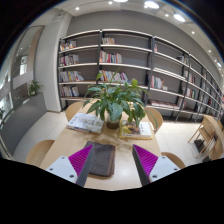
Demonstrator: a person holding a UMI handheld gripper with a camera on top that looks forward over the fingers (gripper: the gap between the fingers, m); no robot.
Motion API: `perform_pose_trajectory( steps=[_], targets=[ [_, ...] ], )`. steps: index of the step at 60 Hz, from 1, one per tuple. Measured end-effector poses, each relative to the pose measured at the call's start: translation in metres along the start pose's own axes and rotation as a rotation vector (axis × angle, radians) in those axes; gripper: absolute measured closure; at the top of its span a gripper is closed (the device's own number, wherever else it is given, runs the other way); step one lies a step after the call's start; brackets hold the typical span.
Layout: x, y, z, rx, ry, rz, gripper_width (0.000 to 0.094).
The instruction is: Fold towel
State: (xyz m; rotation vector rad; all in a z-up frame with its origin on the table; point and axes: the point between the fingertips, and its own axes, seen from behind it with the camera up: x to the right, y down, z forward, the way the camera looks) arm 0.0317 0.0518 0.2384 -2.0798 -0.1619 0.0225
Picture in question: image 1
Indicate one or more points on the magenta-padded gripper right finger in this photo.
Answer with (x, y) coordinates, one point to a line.
(165, 166)

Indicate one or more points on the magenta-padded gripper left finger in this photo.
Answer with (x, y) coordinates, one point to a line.
(60, 166)

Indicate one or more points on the zigzag striped brown towel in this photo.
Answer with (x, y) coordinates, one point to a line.
(103, 158)

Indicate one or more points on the round wooden chair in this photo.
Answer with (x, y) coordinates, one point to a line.
(38, 151)
(74, 110)
(173, 159)
(156, 118)

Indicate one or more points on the yellow-green book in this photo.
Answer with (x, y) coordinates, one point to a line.
(133, 130)

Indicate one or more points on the large white book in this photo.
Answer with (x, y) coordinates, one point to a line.
(85, 122)

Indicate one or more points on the wooden slatted rack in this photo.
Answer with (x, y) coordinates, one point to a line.
(210, 130)

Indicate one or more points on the green potted plant, white vase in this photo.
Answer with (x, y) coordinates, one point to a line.
(115, 100)

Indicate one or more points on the small green ledge plant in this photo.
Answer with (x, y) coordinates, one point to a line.
(34, 87)

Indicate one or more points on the dark bookshelf unit with books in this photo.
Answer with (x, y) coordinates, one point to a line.
(126, 55)

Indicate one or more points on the round ceiling lights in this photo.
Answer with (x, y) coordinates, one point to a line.
(151, 4)

